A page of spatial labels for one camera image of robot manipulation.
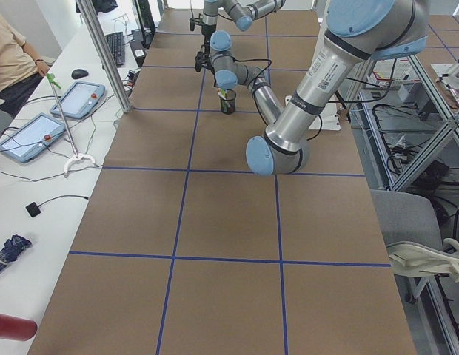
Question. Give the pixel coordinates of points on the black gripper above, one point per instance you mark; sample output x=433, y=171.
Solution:
x=206, y=30
x=215, y=82

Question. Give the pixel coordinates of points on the folded blue umbrella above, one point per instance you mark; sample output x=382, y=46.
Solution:
x=11, y=250

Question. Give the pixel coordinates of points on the person in beige shirt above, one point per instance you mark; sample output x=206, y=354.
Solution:
x=21, y=68

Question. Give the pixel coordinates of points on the small black square device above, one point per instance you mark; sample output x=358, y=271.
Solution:
x=33, y=209

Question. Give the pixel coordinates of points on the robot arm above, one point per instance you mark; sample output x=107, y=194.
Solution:
x=355, y=31
x=242, y=16

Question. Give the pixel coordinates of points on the black mesh pen cup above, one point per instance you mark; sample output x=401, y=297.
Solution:
x=228, y=105

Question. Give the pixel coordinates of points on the teach pendant tablet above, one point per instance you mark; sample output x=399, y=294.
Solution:
x=80, y=99
x=32, y=139

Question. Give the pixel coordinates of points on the far teach pendant tablet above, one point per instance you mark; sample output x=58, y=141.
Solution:
x=80, y=99

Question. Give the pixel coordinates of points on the black computer mouse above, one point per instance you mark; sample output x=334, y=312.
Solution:
x=79, y=73

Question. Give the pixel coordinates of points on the grey office chair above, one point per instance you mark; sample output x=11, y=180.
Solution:
x=412, y=238

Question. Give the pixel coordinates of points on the black keyboard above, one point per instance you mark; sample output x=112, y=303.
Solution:
x=115, y=42

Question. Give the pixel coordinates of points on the aluminium frame post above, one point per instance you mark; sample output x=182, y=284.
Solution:
x=93, y=25

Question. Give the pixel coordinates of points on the red bottle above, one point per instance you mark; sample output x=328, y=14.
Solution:
x=14, y=328

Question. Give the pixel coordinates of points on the near teach pendant tablet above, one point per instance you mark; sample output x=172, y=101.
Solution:
x=32, y=139

